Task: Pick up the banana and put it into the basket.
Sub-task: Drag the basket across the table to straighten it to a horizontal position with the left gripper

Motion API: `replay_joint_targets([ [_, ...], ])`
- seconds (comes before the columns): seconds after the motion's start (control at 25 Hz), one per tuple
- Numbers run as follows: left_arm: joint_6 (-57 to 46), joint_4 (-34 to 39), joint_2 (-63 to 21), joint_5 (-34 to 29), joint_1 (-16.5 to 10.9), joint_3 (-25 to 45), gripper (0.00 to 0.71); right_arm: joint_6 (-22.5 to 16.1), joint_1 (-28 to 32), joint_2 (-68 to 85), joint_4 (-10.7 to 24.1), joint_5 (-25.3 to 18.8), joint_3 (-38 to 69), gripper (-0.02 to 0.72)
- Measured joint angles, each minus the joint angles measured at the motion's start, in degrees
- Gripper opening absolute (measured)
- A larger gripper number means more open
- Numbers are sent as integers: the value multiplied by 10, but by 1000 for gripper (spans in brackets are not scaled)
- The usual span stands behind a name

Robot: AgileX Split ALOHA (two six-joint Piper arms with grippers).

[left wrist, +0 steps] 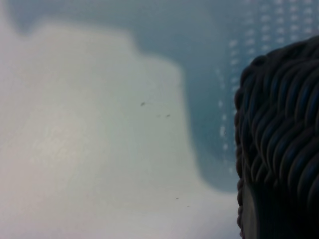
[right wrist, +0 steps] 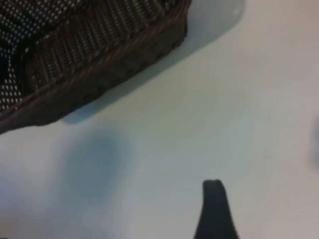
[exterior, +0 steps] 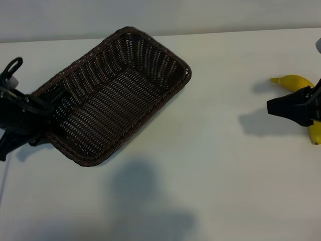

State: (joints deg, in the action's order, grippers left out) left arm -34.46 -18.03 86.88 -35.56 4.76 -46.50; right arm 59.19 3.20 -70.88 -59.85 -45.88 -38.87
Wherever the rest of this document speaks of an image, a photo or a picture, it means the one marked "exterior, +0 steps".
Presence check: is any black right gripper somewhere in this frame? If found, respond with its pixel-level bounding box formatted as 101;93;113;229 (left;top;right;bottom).
266;78;321;128

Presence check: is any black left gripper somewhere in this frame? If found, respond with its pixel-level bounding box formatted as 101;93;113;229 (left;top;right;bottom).
0;87;67;162

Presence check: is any yellow banana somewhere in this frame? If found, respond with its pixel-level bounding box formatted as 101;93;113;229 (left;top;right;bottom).
269;74;321;146

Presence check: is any dark brown woven basket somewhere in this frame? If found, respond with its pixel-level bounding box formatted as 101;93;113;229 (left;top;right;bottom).
31;26;193;167

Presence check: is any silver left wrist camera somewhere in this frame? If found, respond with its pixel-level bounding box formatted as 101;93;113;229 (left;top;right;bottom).
0;77;20;89

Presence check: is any black left wrist camera cable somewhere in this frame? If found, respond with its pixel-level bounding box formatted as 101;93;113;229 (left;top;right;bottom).
4;57;24;77

